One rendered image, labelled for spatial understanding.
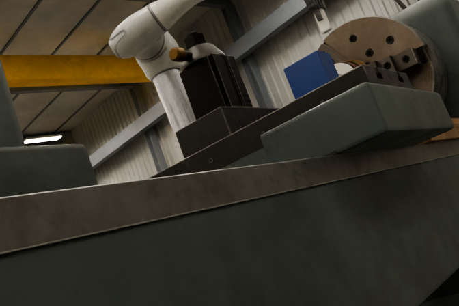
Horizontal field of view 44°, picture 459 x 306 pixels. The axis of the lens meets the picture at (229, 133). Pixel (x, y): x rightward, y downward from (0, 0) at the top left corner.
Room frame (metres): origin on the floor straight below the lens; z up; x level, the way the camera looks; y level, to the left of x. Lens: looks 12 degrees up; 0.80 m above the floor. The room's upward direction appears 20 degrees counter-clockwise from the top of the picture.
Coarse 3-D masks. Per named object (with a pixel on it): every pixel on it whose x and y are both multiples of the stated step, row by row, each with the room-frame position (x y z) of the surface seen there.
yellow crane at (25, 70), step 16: (16, 64) 11.30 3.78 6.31; (32, 64) 11.56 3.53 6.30; (48, 64) 11.85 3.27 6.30; (64, 64) 12.13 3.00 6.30; (80, 64) 12.42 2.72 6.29; (96, 64) 12.75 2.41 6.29; (112, 64) 13.07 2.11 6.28; (128, 64) 13.42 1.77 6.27; (16, 80) 11.27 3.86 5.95; (32, 80) 11.55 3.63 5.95; (48, 80) 11.86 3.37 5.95; (64, 80) 12.17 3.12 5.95; (80, 80) 12.49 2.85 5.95; (96, 80) 12.85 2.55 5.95; (112, 80) 13.21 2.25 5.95; (128, 80) 13.61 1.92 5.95; (144, 80) 14.01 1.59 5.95
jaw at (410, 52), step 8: (408, 48) 1.21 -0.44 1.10; (424, 48) 1.25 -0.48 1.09; (400, 56) 1.22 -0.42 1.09; (408, 56) 1.22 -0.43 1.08; (416, 56) 1.22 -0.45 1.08; (424, 56) 1.24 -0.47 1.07; (368, 64) 1.22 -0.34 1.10; (376, 64) 1.22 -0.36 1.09; (384, 64) 1.23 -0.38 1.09; (392, 64) 1.22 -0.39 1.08; (400, 64) 1.23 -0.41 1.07; (408, 64) 1.22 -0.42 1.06; (416, 64) 1.22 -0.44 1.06
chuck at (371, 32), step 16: (368, 16) 1.28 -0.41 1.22; (336, 32) 1.32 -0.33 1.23; (352, 32) 1.31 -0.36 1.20; (368, 32) 1.29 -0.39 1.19; (384, 32) 1.27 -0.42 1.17; (400, 32) 1.25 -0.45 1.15; (416, 32) 1.26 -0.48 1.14; (336, 48) 1.33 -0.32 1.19; (352, 48) 1.31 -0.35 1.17; (368, 48) 1.30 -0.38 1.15; (384, 48) 1.28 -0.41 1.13; (400, 48) 1.26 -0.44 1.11; (416, 48) 1.24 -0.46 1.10; (432, 48) 1.28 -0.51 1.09; (432, 64) 1.24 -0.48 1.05; (416, 80) 1.26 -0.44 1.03; (432, 80) 1.24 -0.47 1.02
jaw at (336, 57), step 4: (320, 44) 1.31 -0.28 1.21; (324, 44) 1.32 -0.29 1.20; (328, 44) 1.34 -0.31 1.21; (320, 48) 1.31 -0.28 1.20; (324, 48) 1.31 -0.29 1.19; (328, 48) 1.30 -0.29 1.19; (332, 48) 1.33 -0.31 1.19; (328, 52) 1.30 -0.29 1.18; (332, 52) 1.30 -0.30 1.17; (336, 52) 1.32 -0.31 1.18; (332, 56) 1.28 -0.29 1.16; (336, 56) 1.28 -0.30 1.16; (340, 56) 1.30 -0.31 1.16; (336, 60) 1.28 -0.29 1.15; (340, 60) 1.26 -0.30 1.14; (344, 60) 1.29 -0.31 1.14; (348, 60) 1.32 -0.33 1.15
